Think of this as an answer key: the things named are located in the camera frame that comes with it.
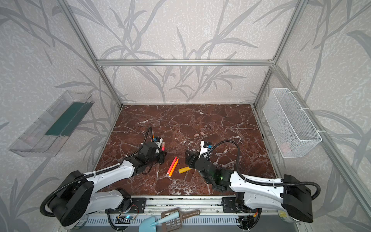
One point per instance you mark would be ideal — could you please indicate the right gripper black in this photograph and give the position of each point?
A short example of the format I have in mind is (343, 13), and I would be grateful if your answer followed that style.
(192, 159)

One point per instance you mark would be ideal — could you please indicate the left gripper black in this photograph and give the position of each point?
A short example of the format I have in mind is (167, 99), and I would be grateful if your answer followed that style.
(159, 152)

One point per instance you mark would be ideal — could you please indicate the red marker pen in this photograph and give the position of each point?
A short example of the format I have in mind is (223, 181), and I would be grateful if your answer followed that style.
(171, 166)

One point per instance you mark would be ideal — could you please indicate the orange marker pen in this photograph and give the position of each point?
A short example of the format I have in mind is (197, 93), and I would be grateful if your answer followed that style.
(173, 168)

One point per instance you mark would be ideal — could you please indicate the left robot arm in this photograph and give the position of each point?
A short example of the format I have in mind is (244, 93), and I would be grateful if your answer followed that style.
(81, 194)

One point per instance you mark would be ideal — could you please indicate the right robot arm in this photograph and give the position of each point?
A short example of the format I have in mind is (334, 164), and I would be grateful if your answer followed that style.
(286, 194)

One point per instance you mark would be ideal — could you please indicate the yellow toy shovel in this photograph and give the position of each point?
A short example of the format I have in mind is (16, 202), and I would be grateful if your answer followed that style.
(183, 170)

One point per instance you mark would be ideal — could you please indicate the small circuit board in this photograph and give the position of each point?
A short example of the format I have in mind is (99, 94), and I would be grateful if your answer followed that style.
(125, 219)

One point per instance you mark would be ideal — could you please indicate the brown toy rake sieve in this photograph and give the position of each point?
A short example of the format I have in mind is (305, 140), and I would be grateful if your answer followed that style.
(176, 224)

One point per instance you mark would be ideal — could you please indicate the light blue toy shovel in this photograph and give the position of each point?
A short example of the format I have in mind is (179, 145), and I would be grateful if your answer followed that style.
(149, 224)

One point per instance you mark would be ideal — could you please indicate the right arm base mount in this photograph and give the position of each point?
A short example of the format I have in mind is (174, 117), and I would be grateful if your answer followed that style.
(232, 204)

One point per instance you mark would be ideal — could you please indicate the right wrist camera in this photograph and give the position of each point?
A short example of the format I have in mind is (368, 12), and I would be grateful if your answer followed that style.
(205, 149)

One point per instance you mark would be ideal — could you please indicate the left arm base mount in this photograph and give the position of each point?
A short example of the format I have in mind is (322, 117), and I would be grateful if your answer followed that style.
(134, 205)

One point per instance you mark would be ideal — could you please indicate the white wire mesh basket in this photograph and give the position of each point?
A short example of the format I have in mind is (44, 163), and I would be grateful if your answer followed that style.
(293, 131)

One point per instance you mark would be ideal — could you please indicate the clear plastic wall bin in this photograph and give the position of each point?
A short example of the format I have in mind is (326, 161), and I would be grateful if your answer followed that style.
(48, 134)

